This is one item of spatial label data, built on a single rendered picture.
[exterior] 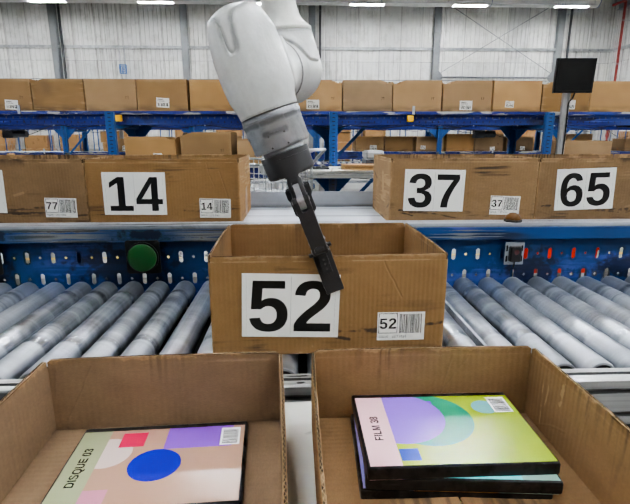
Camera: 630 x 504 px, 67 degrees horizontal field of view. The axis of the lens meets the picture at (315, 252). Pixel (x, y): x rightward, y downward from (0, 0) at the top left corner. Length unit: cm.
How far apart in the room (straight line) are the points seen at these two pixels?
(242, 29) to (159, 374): 46
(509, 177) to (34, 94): 574
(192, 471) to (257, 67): 51
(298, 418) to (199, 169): 78
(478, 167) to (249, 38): 79
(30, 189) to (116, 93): 476
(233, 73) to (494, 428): 55
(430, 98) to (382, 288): 526
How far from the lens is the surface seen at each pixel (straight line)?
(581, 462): 61
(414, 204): 129
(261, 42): 71
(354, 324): 81
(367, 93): 584
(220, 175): 126
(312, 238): 72
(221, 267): 78
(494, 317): 107
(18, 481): 63
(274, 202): 158
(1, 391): 86
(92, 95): 622
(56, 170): 139
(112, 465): 59
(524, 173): 139
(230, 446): 58
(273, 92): 71
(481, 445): 56
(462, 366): 65
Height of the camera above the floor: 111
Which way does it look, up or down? 14 degrees down
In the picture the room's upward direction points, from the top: straight up
